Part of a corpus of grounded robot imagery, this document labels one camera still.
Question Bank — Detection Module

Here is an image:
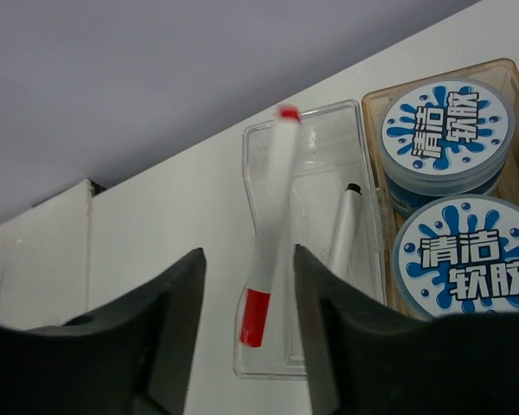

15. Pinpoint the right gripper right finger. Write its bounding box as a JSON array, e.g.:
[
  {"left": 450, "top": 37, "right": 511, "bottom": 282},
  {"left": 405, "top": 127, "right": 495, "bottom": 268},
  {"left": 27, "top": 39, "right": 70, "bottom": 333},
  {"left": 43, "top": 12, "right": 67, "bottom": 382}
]
[{"left": 293, "top": 246, "right": 519, "bottom": 414}]

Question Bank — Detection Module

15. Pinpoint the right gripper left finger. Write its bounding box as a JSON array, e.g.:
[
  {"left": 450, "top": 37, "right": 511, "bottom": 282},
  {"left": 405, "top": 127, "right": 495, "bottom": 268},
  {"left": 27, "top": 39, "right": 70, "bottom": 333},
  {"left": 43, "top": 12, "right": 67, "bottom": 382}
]
[{"left": 0, "top": 248, "right": 206, "bottom": 414}]

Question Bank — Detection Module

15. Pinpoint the red cap marker pen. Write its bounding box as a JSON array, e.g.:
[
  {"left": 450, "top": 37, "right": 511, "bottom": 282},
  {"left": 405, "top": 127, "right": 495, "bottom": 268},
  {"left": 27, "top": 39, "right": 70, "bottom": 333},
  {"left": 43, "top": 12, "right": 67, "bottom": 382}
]
[{"left": 240, "top": 105, "right": 302, "bottom": 348}]

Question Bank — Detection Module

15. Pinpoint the black cap marker pen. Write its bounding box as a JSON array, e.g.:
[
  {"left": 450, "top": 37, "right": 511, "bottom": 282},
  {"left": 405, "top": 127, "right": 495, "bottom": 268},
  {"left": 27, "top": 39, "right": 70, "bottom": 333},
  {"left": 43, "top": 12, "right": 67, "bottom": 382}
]
[{"left": 329, "top": 183, "right": 362, "bottom": 280}]

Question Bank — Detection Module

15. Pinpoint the clear plastic bin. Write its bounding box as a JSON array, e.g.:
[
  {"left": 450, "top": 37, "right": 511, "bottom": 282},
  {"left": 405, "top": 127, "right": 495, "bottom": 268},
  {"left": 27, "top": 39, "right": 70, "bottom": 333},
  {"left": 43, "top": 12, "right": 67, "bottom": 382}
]
[{"left": 233, "top": 99, "right": 387, "bottom": 380}]

